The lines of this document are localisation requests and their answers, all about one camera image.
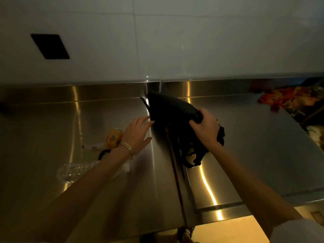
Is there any person's left hand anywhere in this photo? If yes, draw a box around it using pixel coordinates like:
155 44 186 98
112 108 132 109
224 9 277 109
121 116 155 157

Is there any person's foot in sandal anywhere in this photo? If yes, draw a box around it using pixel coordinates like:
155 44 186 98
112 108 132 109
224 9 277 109
155 226 201 243

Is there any orange snack packet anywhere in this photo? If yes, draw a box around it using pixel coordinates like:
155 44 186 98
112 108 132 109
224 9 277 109
105 128 124 150

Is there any orange red patterned cloth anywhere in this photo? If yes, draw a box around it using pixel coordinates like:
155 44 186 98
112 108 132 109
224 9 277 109
257 85 324 113

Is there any black wall panel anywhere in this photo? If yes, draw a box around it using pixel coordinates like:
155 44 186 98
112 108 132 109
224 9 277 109
30 34 70 60

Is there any person's right forearm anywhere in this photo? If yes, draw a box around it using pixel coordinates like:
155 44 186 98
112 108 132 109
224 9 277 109
203 141 303 238

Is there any person's right hand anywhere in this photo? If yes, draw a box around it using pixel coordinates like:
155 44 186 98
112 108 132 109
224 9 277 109
188 108 221 150

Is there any silver bangle bracelet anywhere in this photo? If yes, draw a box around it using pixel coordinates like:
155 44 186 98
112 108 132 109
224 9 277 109
119 142 135 160

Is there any person's left forearm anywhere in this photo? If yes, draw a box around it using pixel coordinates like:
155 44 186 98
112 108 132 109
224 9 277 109
15 145 133 243

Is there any black fabric bag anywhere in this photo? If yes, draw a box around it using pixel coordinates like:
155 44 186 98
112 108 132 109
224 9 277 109
140 91 225 169

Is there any white shirt sleeve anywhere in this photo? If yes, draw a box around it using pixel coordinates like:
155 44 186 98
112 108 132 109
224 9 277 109
269 218 324 243

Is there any black bead bracelet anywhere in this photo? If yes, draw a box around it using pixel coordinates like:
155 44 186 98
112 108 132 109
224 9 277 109
98 149 112 161

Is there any clear plastic bottle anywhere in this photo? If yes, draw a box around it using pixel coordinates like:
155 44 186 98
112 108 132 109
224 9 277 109
57 160 131 184

